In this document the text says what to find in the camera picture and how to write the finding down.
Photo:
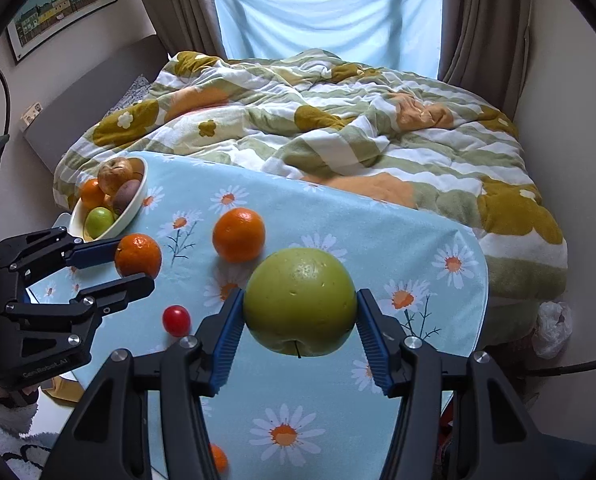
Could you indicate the grey headboard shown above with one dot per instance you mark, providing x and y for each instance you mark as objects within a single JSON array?
[{"x": 61, "y": 123}]

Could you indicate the floral striped duvet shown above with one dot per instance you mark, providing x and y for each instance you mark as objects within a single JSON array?
[{"x": 395, "y": 137}]

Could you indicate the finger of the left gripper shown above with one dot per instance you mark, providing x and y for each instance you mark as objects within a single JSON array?
[
  {"x": 90, "y": 304},
  {"x": 54, "y": 249}
]

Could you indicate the grey left curtain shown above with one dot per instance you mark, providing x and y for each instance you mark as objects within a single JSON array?
[{"x": 186, "y": 25}]

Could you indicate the left hand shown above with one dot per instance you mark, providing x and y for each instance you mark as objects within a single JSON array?
[{"x": 29, "y": 394}]

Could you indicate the small green apple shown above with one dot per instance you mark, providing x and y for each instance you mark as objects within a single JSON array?
[{"x": 98, "y": 221}]

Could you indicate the blue daisy tablecloth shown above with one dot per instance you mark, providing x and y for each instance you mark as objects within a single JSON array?
[{"x": 278, "y": 416}]

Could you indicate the white plastic bag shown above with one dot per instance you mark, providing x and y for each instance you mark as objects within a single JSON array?
[{"x": 553, "y": 328}]

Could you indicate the large green apple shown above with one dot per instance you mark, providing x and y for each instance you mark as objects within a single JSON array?
[{"x": 300, "y": 302}]

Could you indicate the framed street picture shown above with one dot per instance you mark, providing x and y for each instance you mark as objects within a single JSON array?
[{"x": 40, "y": 20}]

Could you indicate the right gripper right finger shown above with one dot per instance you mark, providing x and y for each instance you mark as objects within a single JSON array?
[{"x": 493, "y": 435}]

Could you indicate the grey right curtain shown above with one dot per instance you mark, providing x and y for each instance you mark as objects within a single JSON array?
[{"x": 485, "y": 48}]

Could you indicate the brownish wrinkled apple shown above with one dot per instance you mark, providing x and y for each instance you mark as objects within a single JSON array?
[{"x": 113, "y": 174}]

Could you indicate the grey curtain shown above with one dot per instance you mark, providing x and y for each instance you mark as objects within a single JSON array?
[
  {"x": 485, "y": 48},
  {"x": 186, "y": 25}
]

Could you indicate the light blue sheer curtain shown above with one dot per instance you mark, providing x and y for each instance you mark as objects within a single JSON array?
[{"x": 400, "y": 34}]

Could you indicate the mandarin in bowl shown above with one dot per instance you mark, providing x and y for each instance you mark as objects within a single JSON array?
[{"x": 92, "y": 195}]

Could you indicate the cream duck-pattern bowl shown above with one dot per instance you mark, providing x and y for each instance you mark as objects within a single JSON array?
[{"x": 76, "y": 223}]

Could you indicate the red cherry tomato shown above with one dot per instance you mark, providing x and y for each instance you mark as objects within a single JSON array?
[{"x": 176, "y": 321}]

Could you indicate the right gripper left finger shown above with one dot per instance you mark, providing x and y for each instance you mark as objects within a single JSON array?
[{"x": 106, "y": 436}]

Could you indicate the small orange mandarin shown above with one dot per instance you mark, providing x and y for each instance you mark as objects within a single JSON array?
[{"x": 219, "y": 458}]

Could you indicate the orange mandarin on table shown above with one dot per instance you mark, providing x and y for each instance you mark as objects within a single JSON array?
[{"x": 239, "y": 235}]

